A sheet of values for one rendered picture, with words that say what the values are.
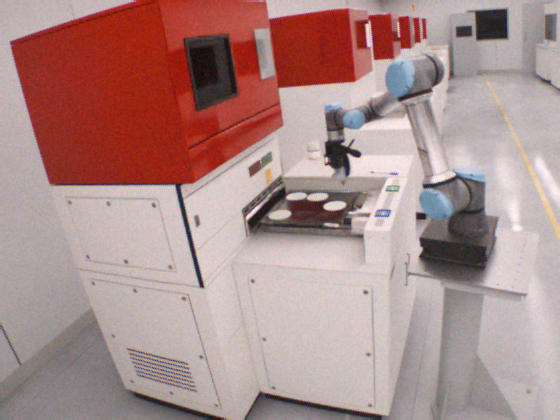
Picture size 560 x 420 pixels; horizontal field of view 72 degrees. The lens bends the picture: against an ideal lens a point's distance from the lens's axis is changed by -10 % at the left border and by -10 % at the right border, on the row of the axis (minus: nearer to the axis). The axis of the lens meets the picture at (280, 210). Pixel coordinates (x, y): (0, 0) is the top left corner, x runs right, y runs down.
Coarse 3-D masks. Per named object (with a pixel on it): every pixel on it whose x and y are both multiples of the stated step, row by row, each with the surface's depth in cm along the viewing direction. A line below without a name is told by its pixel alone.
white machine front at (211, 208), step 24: (264, 144) 197; (216, 168) 159; (240, 168) 176; (264, 168) 197; (192, 192) 146; (216, 192) 160; (240, 192) 177; (192, 216) 146; (216, 216) 160; (240, 216) 178; (192, 240) 147; (216, 240) 161; (240, 240) 178; (216, 264) 161
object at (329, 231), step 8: (264, 224) 193; (272, 232) 191; (280, 232) 189; (288, 232) 188; (296, 232) 186; (304, 232) 184; (312, 232) 183; (320, 232) 181; (328, 232) 180; (336, 232) 178; (344, 232) 177
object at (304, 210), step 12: (288, 192) 212; (312, 192) 208; (324, 192) 206; (336, 192) 204; (348, 192) 201; (276, 204) 200; (288, 204) 198; (300, 204) 196; (312, 204) 194; (324, 204) 192; (348, 204) 188; (264, 216) 188; (300, 216) 183; (312, 216) 182; (324, 216) 180; (336, 216) 178
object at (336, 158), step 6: (330, 144) 177; (336, 144) 179; (330, 150) 180; (336, 150) 180; (324, 156) 183; (330, 156) 179; (336, 156) 178; (342, 156) 179; (330, 162) 182; (336, 162) 180; (342, 162) 181
